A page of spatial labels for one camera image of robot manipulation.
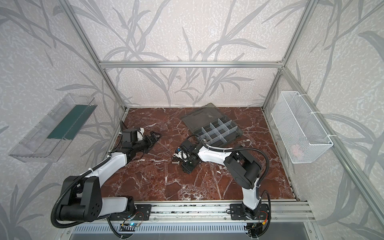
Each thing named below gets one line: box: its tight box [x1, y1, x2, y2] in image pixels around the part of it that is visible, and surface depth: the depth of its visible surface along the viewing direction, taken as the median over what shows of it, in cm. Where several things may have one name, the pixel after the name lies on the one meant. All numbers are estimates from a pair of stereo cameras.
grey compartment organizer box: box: [181, 103, 244, 146], surface depth 109 cm
